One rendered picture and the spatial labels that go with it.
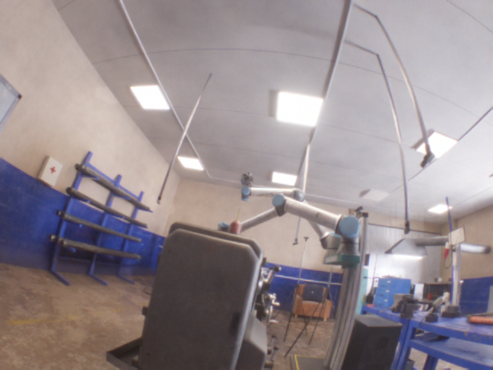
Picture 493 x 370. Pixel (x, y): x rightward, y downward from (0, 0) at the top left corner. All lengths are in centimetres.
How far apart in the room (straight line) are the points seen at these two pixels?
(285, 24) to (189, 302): 244
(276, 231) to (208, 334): 562
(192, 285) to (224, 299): 15
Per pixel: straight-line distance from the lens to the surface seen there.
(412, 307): 237
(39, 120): 361
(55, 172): 368
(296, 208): 166
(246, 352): 113
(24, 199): 364
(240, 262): 94
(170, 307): 105
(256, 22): 247
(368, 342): 190
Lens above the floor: 121
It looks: 20 degrees up
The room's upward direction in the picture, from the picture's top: 13 degrees clockwise
